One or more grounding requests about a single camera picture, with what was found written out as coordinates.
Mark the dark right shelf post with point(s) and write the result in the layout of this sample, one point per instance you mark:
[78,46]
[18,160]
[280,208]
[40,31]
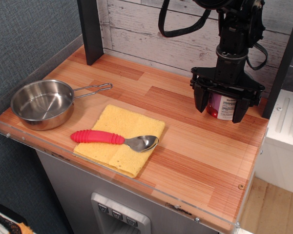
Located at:
[279,79]

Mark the grey-lidded toy food can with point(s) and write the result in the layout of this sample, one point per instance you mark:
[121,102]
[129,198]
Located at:
[221,107]

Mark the yellow folded cloth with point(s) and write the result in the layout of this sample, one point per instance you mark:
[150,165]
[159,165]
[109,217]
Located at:
[128,124]

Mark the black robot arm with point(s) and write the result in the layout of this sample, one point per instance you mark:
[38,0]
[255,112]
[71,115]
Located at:
[240,28]

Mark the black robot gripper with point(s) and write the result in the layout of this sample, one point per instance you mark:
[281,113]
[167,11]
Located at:
[228,78]

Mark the black and orange object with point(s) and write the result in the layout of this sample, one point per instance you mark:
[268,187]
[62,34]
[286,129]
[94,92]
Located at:
[13,223]

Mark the dark left shelf post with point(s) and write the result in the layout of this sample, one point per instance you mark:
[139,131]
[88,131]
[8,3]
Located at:
[91,31]

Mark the dark shelf post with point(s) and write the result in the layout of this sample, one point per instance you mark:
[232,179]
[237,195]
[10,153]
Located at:
[279,79]
[91,31]

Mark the silver dispenser button panel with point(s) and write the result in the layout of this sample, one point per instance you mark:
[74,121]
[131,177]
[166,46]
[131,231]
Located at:
[115,218]

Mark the stainless steel toy pan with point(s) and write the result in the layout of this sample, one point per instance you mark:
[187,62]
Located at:
[47,104]

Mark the white toy cabinet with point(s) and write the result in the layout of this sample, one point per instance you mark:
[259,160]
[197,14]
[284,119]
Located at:
[275,161]

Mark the red-handled metal spoon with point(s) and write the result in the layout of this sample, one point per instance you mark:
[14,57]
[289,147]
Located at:
[139,143]

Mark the grey toy fridge cabinet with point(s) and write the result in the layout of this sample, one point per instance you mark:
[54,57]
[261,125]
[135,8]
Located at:
[74,184]

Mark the clear acrylic table guard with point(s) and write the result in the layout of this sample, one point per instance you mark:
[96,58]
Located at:
[201,165]

